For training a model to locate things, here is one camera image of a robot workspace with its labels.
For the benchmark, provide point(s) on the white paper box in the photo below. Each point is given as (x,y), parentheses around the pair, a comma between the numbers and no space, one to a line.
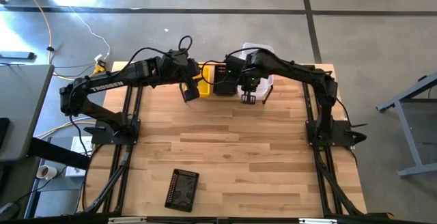
(80,149)

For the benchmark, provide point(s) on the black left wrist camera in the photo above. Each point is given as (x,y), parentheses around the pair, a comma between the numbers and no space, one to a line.
(175,56)

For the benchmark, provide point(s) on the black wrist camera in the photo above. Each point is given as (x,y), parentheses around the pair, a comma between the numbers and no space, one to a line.
(175,56)
(233,65)

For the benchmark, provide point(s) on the black aluminium table rail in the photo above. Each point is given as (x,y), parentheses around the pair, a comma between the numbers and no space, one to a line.
(327,179)
(116,176)

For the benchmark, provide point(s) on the silver aluminium frame bracket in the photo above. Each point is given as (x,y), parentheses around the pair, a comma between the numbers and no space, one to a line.
(126,220)
(317,221)

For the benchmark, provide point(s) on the black frame crossbar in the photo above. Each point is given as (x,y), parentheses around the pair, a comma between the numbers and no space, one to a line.
(68,220)

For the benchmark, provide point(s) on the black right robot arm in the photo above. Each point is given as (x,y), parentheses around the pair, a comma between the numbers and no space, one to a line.
(293,70)

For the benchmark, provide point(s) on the black desk leg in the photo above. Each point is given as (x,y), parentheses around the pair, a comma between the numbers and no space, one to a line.
(58,154)

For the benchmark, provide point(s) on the grey side table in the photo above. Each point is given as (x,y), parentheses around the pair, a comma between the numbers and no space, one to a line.
(409,138)

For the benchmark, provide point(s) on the black power adapter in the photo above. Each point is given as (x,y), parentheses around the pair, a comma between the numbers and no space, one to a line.
(8,210)

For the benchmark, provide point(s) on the clear plastic storage bin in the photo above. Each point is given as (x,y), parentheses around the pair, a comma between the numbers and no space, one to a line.
(267,87)

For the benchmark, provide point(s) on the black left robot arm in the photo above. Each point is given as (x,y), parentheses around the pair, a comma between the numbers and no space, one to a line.
(109,82)

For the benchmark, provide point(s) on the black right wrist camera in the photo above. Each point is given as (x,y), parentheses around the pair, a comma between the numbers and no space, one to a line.
(233,65)

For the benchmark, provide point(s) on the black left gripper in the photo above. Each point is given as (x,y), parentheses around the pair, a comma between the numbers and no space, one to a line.
(192,75)

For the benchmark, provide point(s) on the black power strip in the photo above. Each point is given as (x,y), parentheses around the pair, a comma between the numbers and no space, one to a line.
(17,55)

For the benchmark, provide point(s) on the grey desk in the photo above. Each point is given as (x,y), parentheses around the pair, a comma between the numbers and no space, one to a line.
(24,111)

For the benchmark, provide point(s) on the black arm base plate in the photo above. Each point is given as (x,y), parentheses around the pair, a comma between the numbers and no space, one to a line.
(341,137)
(102,137)

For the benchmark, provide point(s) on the yellow slotted plastic basket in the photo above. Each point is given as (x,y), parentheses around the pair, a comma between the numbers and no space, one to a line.
(205,85)

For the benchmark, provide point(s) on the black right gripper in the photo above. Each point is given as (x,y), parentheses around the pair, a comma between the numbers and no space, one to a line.
(251,84)

